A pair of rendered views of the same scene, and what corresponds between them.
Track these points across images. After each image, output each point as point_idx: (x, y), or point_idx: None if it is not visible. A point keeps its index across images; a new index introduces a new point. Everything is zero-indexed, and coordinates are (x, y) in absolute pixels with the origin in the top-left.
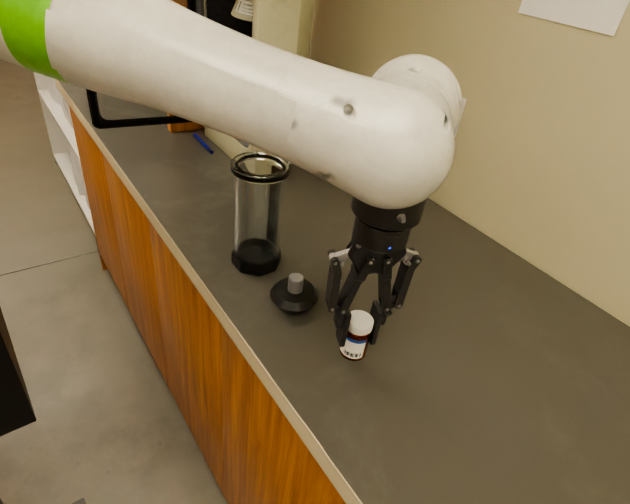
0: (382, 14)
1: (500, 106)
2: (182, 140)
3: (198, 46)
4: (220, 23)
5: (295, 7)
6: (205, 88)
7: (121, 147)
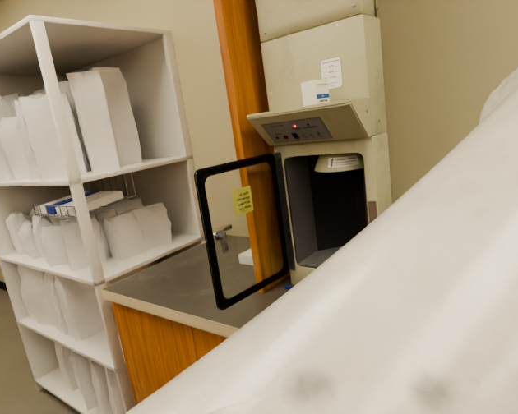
0: (403, 143)
1: None
2: (282, 295)
3: None
4: (295, 185)
5: (386, 148)
6: None
7: (244, 320)
